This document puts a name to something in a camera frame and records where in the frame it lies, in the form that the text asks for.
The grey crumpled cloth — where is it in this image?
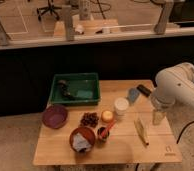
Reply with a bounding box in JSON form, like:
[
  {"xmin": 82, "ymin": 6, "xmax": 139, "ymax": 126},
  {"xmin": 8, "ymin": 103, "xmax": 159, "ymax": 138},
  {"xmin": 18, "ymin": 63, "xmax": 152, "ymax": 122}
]
[{"xmin": 73, "ymin": 133, "xmax": 91, "ymax": 152}]

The wooden table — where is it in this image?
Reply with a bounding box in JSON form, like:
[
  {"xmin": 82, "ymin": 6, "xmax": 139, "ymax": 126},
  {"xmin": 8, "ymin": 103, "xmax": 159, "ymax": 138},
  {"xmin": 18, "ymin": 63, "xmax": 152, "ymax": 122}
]
[{"xmin": 33, "ymin": 80, "xmax": 182, "ymax": 165}]

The teal cloth in tray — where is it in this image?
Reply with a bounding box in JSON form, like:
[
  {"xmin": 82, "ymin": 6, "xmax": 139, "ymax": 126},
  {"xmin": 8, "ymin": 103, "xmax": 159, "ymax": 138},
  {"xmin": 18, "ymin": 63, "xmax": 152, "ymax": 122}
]
[{"xmin": 77, "ymin": 90, "xmax": 93, "ymax": 99}]

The bunch of dark grapes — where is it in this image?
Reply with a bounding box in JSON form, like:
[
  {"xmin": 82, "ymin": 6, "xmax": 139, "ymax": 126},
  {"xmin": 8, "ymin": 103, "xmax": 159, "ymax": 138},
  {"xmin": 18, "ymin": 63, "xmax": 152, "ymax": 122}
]
[{"xmin": 80, "ymin": 113, "xmax": 99, "ymax": 128}]

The black office chair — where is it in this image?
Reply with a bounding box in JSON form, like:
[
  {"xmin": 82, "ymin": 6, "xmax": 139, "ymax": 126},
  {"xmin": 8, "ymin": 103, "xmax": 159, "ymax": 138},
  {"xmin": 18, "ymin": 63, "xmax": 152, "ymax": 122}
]
[{"xmin": 36, "ymin": 0, "xmax": 61, "ymax": 21}]

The red-brown bowl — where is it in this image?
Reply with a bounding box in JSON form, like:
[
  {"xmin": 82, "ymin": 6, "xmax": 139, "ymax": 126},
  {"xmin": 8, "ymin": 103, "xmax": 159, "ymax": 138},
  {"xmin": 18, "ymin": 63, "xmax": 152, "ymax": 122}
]
[{"xmin": 69, "ymin": 127, "xmax": 96, "ymax": 153}]

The small dark cup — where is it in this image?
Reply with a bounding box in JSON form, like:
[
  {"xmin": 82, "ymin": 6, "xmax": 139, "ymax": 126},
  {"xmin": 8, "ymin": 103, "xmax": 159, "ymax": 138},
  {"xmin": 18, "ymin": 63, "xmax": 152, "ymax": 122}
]
[{"xmin": 97, "ymin": 127, "xmax": 110, "ymax": 142}]

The black cable on floor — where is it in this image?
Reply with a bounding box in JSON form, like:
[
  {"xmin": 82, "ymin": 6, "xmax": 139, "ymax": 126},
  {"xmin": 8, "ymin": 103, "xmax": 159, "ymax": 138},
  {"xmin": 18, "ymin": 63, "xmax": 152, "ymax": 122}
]
[{"xmin": 176, "ymin": 118, "xmax": 194, "ymax": 145}]

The dark object in tray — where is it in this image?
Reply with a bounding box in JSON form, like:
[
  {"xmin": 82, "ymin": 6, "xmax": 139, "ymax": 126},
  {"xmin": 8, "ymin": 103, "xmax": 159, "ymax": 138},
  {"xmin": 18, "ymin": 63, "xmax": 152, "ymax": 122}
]
[{"xmin": 58, "ymin": 80, "xmax": 75, "ymax": 100}]

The black eraser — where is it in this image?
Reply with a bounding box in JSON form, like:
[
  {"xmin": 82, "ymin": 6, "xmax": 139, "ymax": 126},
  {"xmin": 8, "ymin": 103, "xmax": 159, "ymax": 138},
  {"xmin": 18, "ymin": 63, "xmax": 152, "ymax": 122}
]
[{"xmin": 137, "ymin": 84, "xmax": 151, "ymax": 97}]

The yellow banana-shaped brush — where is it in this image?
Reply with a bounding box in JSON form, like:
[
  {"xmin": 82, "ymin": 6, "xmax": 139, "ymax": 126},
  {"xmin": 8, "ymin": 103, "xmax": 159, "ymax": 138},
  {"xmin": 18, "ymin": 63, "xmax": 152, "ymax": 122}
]
[{"xmin": 134, "ymin": 118, "xmax": 149, "ymax": 146}]

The yellow round fruit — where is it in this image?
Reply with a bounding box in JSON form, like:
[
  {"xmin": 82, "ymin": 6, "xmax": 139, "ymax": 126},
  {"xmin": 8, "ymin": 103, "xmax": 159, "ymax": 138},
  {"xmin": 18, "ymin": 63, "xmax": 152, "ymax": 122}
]
[{"xmin": 101, "ymin": 110, "xmax": 114, "ymax": 123}]

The purple bowl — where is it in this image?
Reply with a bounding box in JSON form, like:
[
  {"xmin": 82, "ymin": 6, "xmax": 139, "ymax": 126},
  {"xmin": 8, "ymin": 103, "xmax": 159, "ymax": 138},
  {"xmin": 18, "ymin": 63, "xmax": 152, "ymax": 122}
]
[{"xmin": 42, "ymin": 104, "xmax": 68, "ymax": 129}]

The green plastic tray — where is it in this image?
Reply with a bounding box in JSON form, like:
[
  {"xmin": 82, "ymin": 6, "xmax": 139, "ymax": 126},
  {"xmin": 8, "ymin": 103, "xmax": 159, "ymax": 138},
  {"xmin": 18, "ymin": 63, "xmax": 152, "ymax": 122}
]
[{"xmin": 49, "ymin": 73, "xmax": 100, "ymax": 106}]

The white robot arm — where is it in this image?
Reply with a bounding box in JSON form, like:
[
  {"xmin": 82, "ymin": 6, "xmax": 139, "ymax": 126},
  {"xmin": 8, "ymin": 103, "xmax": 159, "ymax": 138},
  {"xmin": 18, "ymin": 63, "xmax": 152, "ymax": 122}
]
[{"xmin": 150, "ymin": 62, "xmax": 194, "ymax": 125}]

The white cylindrical cup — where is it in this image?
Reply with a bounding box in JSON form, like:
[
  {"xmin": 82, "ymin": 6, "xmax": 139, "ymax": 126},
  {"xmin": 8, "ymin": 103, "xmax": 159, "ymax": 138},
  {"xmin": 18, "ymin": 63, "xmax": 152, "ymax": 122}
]
[{"xmin": 114, "ymin": 97, "xmax": 129, "ymax": 116}]

